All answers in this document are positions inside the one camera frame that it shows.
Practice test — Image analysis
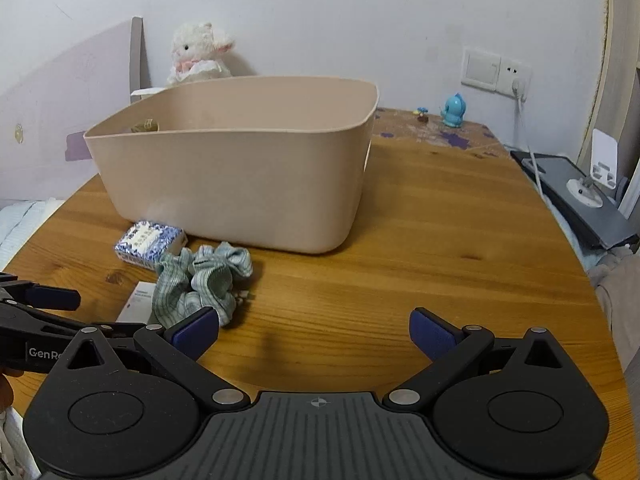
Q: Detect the green plaid scrunchie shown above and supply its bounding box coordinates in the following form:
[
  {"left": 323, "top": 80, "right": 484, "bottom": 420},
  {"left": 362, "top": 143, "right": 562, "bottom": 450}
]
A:
[{"left": 152, "top": 242, "right": 253, "bottom": 328}]

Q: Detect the person left hand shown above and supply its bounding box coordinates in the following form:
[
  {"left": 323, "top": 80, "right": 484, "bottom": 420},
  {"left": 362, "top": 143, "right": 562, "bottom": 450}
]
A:
[{"left": 0, "top": 368, "right": 24, "bottom": 412}]

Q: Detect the blue white porcelain-pattern box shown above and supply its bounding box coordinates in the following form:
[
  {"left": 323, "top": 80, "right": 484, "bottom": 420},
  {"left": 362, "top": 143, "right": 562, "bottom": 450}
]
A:
[{"left": 114, "top": 220, "right": 188, "bottom": 270}]

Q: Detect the lilac headboard panel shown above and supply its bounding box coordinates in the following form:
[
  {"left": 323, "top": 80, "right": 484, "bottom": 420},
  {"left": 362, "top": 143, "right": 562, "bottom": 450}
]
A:
[{"left": 1, "top": 16, "right": 143, "bottom": 202}]

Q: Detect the gold foil snack bag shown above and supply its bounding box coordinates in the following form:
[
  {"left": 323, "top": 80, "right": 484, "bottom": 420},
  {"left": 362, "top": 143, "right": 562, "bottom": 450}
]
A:
[{"left": 130, "top": 118, "right": 160, "bottom": 133}]

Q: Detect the dark grey flat box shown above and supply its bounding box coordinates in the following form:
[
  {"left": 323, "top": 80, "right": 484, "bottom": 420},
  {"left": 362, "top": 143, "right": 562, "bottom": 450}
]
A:
[{"left": 510, "top": 146, "right": 639, "bottom": 249}]

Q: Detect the white paper card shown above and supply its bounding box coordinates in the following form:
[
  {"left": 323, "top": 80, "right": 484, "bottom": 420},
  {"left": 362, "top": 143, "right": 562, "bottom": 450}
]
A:
[{"left": 130, "top": 87, "right": 165, "bottom": 102}]

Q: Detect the beige plastic storage basket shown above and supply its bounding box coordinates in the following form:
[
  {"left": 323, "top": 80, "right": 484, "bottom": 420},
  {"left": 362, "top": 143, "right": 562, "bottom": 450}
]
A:
[{"left": 85, "top": 76, "right": 378, "bottom": 254}]

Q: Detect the white phone stand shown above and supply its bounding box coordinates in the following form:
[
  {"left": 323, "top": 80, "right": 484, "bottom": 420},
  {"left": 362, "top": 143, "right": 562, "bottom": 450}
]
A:
[{"left": 566, "top": 129, "right": 617, "bottom": 209}]

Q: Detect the white plush lamb toy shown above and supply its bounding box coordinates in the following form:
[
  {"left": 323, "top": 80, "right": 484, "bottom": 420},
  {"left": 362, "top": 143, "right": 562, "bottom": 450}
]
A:
[{"left": 167, "top": 23, "right": 235, "bottom": 87}]

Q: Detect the blue penguin figurine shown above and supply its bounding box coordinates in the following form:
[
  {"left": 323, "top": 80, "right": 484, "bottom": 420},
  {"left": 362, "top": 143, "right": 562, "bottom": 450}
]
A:
[{"left": 440, "top": 93, "right": 466, "bottom": 128}]

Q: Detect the floral table mat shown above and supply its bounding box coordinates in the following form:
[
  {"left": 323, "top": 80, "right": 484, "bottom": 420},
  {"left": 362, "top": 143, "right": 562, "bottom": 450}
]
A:
[{"left": 373, "top": 107, "right": 509, "bottom": 158}]

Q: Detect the small bird figurine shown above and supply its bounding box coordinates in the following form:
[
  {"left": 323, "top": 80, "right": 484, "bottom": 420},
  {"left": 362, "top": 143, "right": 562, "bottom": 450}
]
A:
[{"left": 414, "top": 107, "right": 430, "bottom": 124}]

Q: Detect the white charger cable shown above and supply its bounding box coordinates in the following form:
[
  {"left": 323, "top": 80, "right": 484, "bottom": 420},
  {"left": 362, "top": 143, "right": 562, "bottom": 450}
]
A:
[{"left": 512, "top": 78, "right": 551, "bottom": 201}]

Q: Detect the white wall switch socket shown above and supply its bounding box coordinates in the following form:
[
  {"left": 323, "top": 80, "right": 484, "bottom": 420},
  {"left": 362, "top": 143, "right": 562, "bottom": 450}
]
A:
[{"left": 461, "top": 47, "right": 533, "bottom": 101}]

